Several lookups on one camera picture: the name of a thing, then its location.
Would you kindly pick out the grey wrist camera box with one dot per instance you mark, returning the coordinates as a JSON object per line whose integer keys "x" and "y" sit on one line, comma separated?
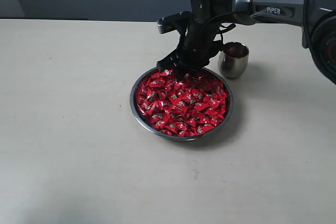
{"x": 178, "y": 21}

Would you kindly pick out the round steel bowl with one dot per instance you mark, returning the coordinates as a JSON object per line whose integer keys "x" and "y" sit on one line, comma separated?
{"x": 181, "y": 136}

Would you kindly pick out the pile of red wrapped candies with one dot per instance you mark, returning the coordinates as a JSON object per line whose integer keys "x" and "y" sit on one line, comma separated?
{"x": 181, "y": 108}

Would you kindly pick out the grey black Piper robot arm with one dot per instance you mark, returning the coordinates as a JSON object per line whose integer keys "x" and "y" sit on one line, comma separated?
{"x": 316, "y": 18}

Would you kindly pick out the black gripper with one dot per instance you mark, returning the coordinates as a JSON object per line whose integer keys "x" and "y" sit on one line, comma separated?
{"x": 194, "y": 51}

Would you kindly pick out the small steel cup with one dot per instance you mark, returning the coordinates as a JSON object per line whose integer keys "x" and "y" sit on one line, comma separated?
{"x": 233, "y": 59}

